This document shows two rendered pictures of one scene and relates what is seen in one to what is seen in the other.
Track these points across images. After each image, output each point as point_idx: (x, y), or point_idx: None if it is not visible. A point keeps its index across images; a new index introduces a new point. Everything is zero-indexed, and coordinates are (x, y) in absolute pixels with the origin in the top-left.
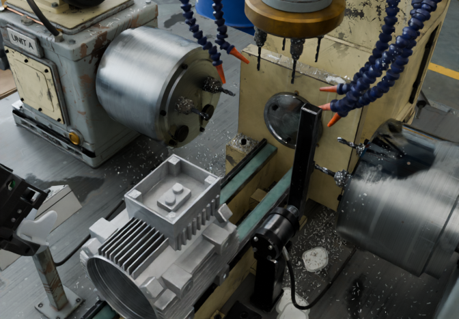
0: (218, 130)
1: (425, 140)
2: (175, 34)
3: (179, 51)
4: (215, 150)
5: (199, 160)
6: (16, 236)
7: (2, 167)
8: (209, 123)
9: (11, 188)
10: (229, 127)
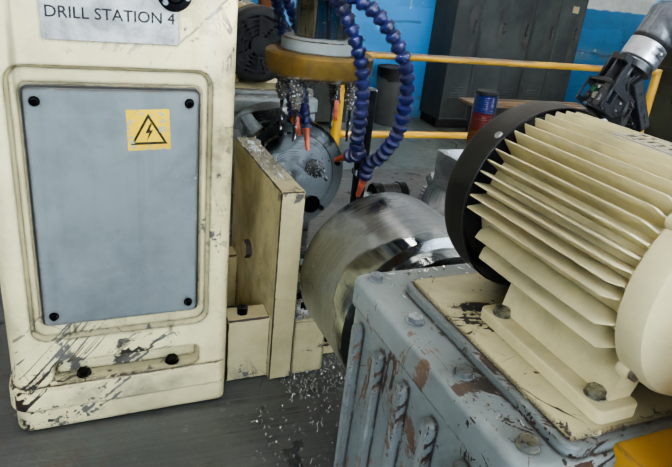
0: (262, 432)
1: (276, 110)
2: (370, 233)
3: (399, 196)
4: (300, 405)
5: (335, 403)
6: (592, 112)
7: (602, 76)
8: (263, 454)
9: (596, 83)
10: (240, 429)
